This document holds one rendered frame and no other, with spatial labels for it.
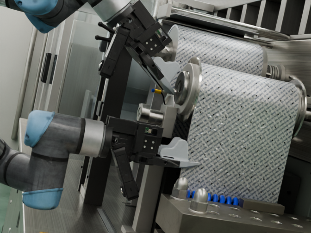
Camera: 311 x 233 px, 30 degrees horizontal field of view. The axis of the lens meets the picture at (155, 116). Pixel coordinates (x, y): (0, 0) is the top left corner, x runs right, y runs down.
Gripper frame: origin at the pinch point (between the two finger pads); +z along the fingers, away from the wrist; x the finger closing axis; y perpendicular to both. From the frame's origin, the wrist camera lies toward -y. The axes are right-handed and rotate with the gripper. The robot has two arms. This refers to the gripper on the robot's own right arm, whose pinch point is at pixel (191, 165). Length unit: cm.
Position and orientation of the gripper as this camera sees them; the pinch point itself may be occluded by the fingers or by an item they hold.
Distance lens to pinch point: 124.8
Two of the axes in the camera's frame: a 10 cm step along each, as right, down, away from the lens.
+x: -2.3, -1.0, 9.7
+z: 9.5, 1.8, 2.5
